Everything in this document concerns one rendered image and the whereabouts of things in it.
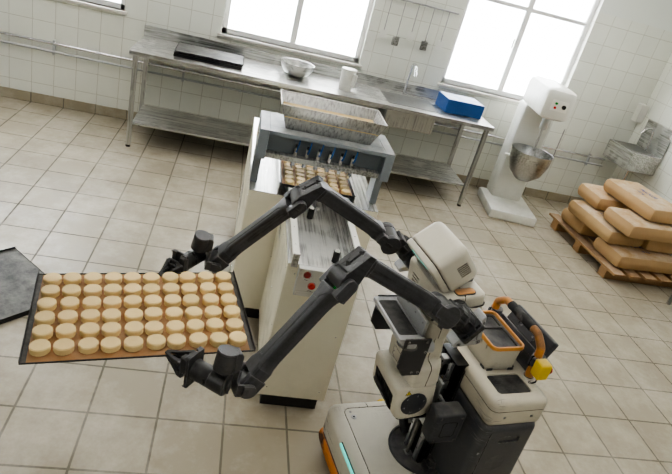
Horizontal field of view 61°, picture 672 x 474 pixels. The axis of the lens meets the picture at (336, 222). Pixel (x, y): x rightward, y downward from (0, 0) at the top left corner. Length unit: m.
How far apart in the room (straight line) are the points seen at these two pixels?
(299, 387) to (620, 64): 5.33
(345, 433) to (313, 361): 0.40
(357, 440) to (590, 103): 5.30
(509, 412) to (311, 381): 1.04
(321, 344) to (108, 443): 1.00
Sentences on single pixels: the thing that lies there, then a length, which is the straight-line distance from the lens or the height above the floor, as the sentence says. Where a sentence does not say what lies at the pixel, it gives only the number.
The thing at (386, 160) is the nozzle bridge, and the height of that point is 1.14.
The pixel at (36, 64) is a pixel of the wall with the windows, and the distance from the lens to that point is 6.41.
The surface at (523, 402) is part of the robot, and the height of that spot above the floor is 0.80.
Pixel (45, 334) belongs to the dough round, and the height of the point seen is 1.01.
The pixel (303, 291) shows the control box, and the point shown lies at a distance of 2.53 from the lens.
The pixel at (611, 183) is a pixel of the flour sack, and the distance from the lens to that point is 6.19.
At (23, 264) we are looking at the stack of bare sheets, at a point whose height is 0.02.
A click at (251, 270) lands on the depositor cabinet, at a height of 0.34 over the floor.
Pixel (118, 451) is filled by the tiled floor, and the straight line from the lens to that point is 2.76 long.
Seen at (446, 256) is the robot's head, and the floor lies 1.29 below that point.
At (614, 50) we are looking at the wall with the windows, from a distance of 7.05.
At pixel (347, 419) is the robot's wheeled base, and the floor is 0.28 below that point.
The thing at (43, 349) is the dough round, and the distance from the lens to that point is 1.68.
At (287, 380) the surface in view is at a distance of 2.88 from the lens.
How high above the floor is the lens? 2.09
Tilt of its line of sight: 25 degrees down
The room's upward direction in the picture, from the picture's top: 15 degrees clockwise
